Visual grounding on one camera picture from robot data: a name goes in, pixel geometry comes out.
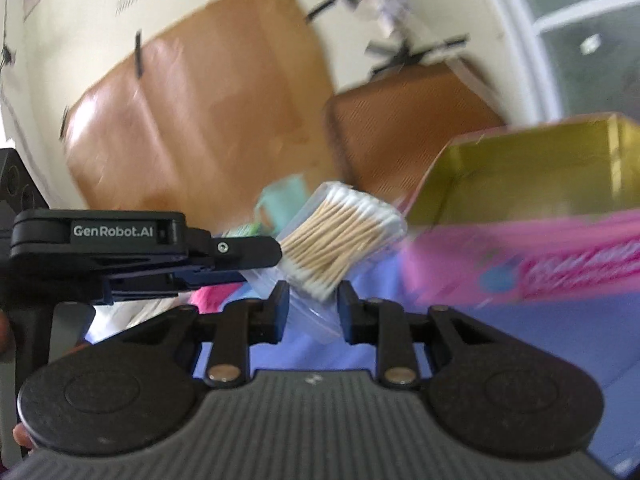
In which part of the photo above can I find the cotton swabs plastic bag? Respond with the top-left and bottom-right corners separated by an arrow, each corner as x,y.
242,181 -> 408,344

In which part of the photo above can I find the person's left hand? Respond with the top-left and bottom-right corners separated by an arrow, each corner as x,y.
1,311 -> 38,455

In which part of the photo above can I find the mint green plastic mug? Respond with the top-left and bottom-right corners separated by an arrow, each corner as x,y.
254,174 -> 309,235

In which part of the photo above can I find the wood grain panel board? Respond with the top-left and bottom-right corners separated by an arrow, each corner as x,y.
63,0 -> 337,232

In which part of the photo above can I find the brown mesh chair back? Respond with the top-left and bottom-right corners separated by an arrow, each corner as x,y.
322,62 -> 504,204

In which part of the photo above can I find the pink macaron biscuits tin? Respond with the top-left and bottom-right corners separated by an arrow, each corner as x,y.
400,114 -> 639,306

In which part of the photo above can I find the blue tablecloth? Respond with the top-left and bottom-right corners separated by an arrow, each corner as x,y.
84,253 -> 640,478

